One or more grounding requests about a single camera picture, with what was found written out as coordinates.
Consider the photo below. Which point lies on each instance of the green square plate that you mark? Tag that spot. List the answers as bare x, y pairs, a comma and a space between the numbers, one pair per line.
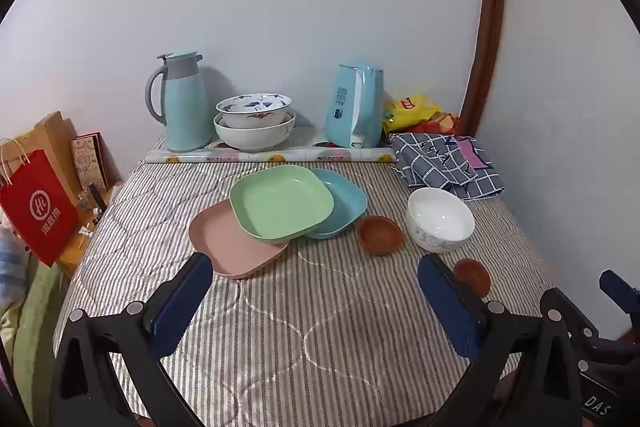
280, 204

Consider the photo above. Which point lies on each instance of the small dark object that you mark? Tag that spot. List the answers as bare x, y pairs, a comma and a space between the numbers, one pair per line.
97, 199

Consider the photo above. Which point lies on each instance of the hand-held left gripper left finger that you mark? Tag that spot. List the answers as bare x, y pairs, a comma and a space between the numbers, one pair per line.
182, 302

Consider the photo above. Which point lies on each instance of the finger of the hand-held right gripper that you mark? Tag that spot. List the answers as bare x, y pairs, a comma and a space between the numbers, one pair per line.
582, 332
620, 288

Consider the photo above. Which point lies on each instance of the light blue thermos jug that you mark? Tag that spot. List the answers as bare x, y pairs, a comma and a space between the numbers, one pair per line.
187, 107

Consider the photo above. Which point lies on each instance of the yellow chips bag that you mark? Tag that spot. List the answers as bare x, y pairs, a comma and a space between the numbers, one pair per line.
410, 109

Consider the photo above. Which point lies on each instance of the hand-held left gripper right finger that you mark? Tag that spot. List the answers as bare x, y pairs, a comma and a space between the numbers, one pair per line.
445, 297

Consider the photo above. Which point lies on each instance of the wooden side table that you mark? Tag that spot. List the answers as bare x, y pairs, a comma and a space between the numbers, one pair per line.
75, 254

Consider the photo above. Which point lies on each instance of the patterned brown book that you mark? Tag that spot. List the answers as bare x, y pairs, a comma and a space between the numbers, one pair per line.
90, 157

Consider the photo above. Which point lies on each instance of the red snack bag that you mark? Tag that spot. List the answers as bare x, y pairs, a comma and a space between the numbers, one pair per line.
440, 124

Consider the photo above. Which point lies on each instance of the small brown bowl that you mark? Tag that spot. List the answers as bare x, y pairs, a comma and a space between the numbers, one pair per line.
475, 277
380, 237

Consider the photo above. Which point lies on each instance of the light blue tissue pack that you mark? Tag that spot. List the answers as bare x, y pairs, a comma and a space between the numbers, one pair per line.
350, 107

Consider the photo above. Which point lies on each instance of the grey checked cloth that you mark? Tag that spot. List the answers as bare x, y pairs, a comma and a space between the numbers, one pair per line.
435, 167

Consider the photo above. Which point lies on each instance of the large white ceramic bowl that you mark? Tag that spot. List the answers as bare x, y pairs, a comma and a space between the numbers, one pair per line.
255, 139

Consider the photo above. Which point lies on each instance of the red paper bag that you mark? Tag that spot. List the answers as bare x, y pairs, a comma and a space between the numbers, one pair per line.
40, 207

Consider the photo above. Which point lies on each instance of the grey striped quilt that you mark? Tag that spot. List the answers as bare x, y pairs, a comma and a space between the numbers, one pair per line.
325, 307

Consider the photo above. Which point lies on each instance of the green cloth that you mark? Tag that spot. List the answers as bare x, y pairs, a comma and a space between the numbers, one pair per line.
35, 332

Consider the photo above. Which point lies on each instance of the white bowl with grey pattern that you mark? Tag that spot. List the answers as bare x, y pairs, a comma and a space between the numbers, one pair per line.
440, 219

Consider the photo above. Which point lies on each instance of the blue square plate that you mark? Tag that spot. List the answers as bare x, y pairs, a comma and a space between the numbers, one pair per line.
345, 202

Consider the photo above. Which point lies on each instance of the brown paper bag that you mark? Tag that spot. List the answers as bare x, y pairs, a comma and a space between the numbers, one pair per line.
50, 132

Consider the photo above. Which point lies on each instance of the fruit print mat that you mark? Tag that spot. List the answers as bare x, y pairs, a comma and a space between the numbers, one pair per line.
300, 155

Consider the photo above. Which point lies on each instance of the pink square plate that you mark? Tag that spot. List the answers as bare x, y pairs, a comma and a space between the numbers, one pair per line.
225, 247

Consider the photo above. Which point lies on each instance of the blue floral ceramic bowl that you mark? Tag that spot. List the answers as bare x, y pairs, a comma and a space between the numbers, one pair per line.
255, 113

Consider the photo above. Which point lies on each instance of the blue striped cloth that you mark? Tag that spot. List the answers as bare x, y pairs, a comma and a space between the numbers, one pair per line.
12, 262

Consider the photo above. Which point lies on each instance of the brown wooden door frame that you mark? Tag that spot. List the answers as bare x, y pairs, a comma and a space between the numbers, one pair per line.
487, 32

